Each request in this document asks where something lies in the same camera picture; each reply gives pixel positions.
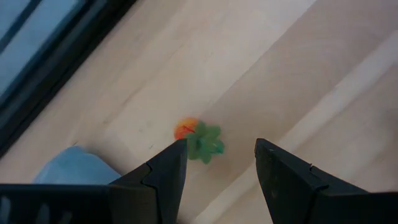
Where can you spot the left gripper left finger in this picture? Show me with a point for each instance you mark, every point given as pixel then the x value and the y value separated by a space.
pixel 168 174

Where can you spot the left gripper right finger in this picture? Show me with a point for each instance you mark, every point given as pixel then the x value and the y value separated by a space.
pixel 286 180

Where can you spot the grey folded cloth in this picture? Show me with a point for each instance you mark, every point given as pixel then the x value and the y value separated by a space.
pixel 74 166

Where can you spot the black aluminium table frame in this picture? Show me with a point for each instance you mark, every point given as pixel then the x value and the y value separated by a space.
pixel 62 59

